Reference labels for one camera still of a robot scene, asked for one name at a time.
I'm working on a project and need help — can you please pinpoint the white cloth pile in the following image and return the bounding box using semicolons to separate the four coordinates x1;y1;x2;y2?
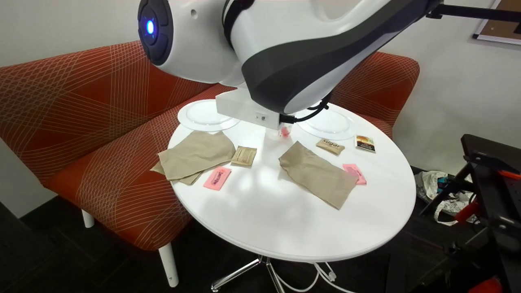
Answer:
415;170;469;222

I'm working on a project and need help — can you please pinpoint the brown paper napkin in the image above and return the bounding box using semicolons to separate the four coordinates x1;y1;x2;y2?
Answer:
158;131;238;183
150;161;204;188
277;142;358;212

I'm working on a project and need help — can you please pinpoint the chrome table base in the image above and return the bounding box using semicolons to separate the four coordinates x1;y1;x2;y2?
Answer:
210;256;287;293

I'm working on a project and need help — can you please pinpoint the orange black tea packet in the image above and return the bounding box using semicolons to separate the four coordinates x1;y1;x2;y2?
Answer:
353;134;378;155

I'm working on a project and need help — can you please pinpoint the white paper plate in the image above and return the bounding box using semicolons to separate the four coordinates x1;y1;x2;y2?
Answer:
295;111;357;140
178;103;241;134

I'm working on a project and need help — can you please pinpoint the cork bulletin board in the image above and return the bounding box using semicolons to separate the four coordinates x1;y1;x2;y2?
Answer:
471;0;521;46

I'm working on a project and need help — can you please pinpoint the pink sweetener packet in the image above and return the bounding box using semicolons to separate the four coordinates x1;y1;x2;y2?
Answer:
202;166;233;192
342;163;368;188

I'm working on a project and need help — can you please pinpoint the white cable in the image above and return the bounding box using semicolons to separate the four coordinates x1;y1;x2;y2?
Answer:
269;259;355;293

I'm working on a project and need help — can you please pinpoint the black metal stand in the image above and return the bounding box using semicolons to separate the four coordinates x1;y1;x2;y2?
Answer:
417;134;521;293

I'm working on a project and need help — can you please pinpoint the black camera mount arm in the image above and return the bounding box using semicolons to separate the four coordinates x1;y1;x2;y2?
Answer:
427;2;521;25

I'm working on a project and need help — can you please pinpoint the brown sugar packet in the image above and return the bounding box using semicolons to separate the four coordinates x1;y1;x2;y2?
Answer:
230;145;259;170
316;139;347;157

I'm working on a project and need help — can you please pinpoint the white couch leg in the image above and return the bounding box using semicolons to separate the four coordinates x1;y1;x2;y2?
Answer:
80;209;95;230
158;243;181;290

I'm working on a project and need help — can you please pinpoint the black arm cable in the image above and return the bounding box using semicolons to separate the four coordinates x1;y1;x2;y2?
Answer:
280;98;331;126

